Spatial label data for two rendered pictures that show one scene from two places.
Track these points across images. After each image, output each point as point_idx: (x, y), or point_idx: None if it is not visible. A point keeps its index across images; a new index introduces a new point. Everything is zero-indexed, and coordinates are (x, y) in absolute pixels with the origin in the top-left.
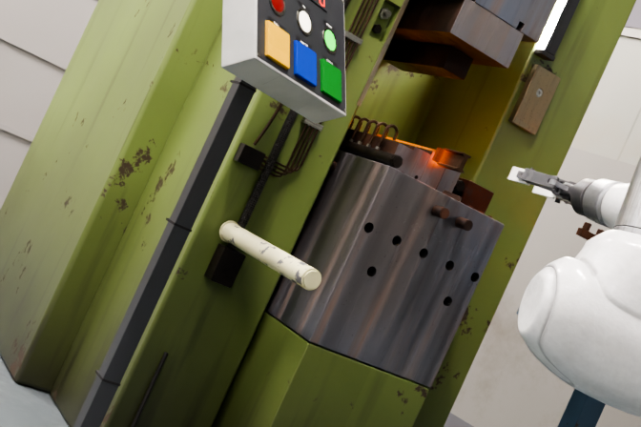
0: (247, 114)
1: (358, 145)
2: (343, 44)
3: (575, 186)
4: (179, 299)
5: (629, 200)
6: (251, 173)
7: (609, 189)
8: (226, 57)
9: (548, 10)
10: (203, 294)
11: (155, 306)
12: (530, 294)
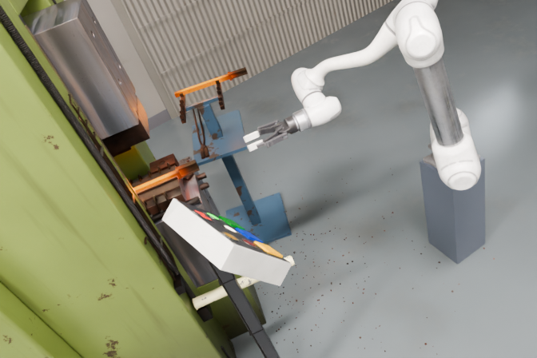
0: (164, 280)
1: (157, 216)
2: (199, 208)
3: (290, 128)
4: (211, 337)
5: (451, 136)
6: None
7: (309, 118)
8: (279, 281)
9: (125, 72)
10: (206, 324)
11: (272, 344)
12: (459, 181)
